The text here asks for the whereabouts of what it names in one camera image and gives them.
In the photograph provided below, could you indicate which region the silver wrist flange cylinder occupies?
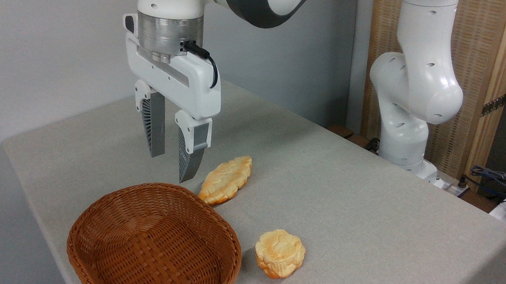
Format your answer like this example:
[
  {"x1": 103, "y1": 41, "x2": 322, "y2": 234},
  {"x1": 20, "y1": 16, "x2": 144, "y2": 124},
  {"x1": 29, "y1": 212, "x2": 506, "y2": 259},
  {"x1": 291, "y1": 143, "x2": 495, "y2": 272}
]
[{"x1": 134, "y1": 11, "x2": 205, "y2": 66}]

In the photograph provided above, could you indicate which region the long golden bread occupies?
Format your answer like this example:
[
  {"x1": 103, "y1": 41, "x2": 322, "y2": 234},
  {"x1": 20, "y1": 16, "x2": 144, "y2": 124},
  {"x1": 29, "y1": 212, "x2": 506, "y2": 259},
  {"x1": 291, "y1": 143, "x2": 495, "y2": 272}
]
[{"x1": 197, "y1": 153, "x2": 253, "y2": 208}]

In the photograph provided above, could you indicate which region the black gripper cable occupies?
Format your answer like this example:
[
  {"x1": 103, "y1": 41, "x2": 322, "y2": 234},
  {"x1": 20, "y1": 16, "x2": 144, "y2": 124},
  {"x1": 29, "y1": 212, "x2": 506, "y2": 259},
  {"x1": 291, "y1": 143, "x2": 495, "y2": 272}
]
[{"x1": 178, "y1": 40, "x2": 221, "y2": 89}]

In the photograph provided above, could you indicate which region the bundle of dark cables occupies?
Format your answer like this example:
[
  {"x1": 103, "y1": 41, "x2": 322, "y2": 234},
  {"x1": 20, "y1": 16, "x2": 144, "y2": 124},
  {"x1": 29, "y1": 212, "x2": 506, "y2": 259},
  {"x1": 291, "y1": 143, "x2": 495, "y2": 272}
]
[{"x1": 468, "y1": 165, "x2": 506, "y2": 204}]

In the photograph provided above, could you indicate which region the black screen hinge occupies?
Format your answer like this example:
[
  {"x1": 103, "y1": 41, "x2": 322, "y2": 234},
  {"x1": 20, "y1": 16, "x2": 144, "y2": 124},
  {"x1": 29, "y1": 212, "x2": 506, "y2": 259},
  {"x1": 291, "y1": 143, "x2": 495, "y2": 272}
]
[{"x1": 481, "y1": 92, "x2": 506, "y2": 118}]

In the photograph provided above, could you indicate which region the round golden bread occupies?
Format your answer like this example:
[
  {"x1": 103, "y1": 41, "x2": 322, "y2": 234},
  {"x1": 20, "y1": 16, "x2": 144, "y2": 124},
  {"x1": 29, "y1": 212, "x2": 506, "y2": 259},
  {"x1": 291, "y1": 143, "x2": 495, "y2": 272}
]
[{"x1": 253, "y1": 228, "x2": 307, "y2": 281}]

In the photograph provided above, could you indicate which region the grey tablecloth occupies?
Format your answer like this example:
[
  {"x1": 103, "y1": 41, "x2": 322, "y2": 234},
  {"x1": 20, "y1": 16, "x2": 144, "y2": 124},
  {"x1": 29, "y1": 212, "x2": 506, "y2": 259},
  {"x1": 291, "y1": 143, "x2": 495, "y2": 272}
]
[{"x1": 0, "y1": 66, "x2": 506, "y2": 284}]

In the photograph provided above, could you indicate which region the wooden woven folding screen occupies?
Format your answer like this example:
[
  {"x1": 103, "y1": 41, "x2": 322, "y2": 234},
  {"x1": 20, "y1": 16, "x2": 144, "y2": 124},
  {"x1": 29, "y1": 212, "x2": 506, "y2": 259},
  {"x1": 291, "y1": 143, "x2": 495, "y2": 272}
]
[{"x1": 357, "y1": 0, "x2": 506, "y2": 195}]

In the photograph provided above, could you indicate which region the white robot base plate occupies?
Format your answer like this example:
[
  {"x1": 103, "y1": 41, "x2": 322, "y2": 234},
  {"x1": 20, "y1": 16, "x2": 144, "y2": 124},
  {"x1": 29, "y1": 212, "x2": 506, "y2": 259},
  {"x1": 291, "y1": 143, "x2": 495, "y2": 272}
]
[{"x1": 430, "y1": 170, "x2": 471, "y2": 198}]

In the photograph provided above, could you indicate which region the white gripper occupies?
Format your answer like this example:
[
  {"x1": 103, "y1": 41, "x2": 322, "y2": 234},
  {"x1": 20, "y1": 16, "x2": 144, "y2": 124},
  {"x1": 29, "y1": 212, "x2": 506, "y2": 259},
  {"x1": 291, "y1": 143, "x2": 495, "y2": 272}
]
[{"x1": 113, "y1": 13, "x2": 227, "y2": 185}]

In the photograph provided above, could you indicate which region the brown woven wicker basket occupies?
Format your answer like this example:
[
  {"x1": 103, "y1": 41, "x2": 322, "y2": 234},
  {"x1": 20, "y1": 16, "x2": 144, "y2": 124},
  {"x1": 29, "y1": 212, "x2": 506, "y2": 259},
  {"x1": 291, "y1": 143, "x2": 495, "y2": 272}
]
[{"x1": 64, "y1": 177, "x2": 246, "y2": 284}]

